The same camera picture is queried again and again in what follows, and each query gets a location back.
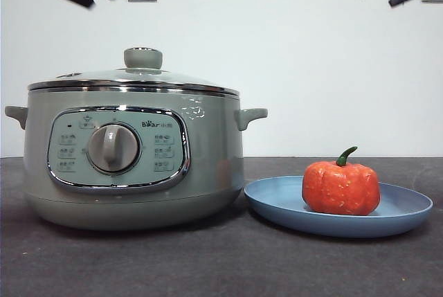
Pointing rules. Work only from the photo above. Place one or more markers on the glass lid with green knob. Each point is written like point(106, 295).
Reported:
point(143, 57)

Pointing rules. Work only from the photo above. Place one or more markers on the blue plate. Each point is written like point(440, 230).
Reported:
point(277, 196)

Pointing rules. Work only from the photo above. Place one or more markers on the green electric steamer pot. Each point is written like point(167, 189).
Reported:
point(207, 158)

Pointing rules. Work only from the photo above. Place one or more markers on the orange pumpkin with green stem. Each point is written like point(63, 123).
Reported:
point(339, 189)

